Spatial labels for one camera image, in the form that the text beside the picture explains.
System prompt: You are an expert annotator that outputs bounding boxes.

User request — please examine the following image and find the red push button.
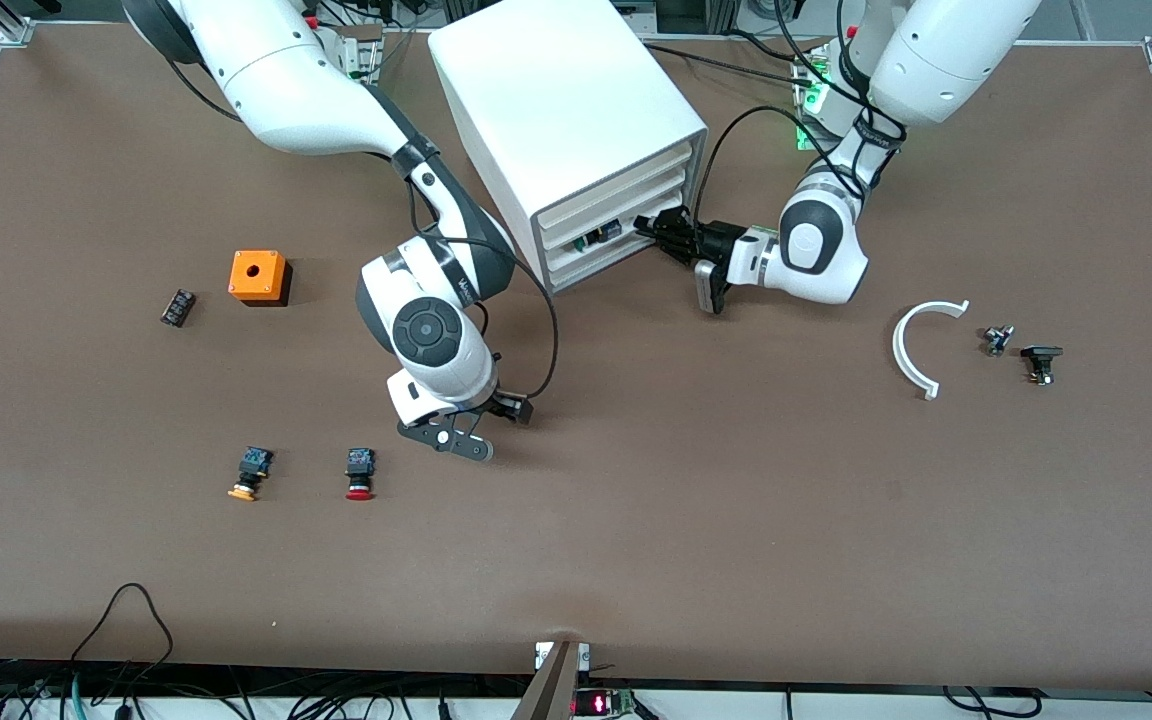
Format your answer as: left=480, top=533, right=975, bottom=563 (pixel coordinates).
left=344, top=447, right=378, bottom=502

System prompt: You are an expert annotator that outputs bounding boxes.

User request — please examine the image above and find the yellow push button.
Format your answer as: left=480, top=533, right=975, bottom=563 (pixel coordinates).
left=227, top=446, right=274, bottom=502

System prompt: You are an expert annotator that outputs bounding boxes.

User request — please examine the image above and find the white curved plastic arc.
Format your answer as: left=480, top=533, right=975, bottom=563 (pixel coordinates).
left=892, top=299, right=971, bottom=401

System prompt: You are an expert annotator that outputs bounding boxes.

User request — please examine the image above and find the orange box with hole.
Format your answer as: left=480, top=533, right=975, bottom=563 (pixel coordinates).
left=228, top=250, right=293, bottom=308

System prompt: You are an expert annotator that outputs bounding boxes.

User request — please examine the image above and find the red lit electronic module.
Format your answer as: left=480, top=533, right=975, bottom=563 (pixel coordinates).
left=573, top=688, right=637, bottom=719

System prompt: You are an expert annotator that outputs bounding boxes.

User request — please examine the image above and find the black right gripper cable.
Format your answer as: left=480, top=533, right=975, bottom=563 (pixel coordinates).
left=404, top=175, right=559, bottom=401

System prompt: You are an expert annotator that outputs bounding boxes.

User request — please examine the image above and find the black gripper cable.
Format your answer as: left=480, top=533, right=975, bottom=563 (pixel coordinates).
left=404, top=175, right=559, bottom=401
left=704, top=105, right=872, bottom=226

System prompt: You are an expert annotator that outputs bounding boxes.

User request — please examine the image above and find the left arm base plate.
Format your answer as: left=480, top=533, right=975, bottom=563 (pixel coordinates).
left=794, top=45, right=839, bottom=153

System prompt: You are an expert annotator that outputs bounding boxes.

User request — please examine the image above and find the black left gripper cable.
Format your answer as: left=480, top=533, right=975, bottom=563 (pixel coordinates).
left=704, top=105, right=872, bottom=226

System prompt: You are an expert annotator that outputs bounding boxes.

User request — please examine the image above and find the black base supply cable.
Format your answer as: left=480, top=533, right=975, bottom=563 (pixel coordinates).
left=646, top=42, right=817, bottom=89

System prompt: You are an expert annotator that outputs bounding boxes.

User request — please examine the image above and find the grey camera post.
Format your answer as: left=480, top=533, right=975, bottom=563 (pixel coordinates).
left=511, top=640, right=592, bottom=720

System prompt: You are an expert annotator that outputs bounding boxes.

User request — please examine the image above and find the black looped cable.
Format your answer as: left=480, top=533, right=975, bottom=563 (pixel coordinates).
left=71, top=583, right=175, bottom=669

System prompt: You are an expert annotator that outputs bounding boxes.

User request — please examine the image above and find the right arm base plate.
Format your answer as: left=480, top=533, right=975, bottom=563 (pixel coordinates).
left=321, top=25, right=384, bottom=86

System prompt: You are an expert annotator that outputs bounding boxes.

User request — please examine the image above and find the black coiled cable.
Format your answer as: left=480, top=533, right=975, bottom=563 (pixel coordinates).
left=941, top=685, right=1042, bottom=719

